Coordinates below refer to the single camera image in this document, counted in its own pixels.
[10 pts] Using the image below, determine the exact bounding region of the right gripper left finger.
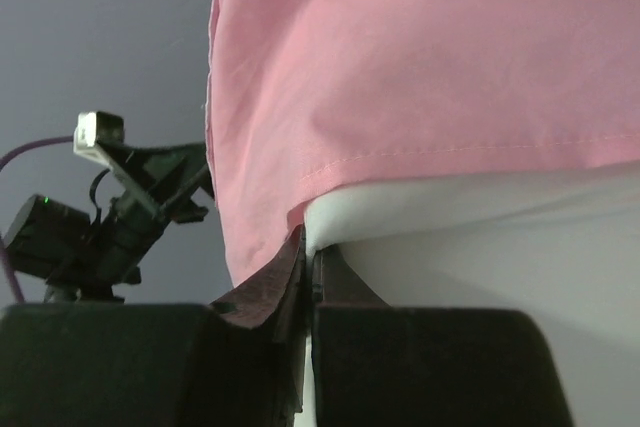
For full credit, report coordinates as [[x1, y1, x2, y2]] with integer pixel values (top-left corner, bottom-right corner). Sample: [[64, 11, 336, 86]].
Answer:
[[1, 228, 306, 426]]

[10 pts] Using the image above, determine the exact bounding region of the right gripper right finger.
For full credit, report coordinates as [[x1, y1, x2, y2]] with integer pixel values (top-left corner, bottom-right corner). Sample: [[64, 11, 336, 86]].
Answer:
[[311, 246, 573, 427]]

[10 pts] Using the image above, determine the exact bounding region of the pink pillowcase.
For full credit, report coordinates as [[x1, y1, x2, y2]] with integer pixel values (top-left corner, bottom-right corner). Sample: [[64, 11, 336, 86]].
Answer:
[[206, 0, 639, 284]]

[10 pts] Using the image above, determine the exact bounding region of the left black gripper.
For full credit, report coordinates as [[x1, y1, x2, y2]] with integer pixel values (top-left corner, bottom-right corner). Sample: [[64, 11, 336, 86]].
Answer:
[[92, 141, 213, 267]]

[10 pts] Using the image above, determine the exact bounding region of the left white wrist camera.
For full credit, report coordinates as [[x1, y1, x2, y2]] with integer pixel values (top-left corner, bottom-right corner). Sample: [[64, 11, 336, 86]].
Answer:
[[73, 111, 125, 168]]

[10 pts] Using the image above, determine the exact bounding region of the white pillow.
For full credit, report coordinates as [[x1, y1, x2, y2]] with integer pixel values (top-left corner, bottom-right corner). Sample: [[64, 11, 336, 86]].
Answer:
[[304, 163, 639, 426]]

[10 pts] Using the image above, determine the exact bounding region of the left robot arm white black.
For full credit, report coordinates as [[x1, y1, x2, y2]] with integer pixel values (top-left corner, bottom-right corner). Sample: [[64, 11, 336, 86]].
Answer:
[[5, 141, 212, 302]]

